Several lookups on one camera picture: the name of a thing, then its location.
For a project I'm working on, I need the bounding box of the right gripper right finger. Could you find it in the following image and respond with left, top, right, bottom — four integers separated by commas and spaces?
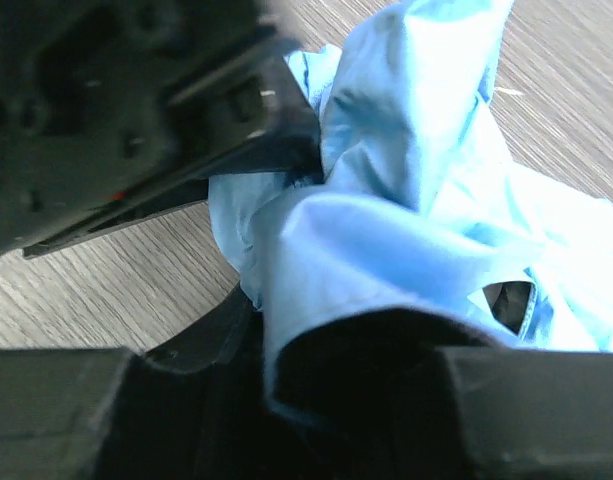
435, 348, 613, 479

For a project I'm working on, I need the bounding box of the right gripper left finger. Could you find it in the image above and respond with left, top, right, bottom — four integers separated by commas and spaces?
0, 284, 267, 480

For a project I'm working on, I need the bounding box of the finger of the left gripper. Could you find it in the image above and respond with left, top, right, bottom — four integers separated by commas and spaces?
200, 50, 320, 179

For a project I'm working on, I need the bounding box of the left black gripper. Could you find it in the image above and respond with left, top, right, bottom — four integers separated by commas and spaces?
0, 0, 299, 258

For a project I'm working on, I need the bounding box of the light blue folding umbrella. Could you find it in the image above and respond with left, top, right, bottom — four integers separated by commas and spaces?
208, 1, 613, 425

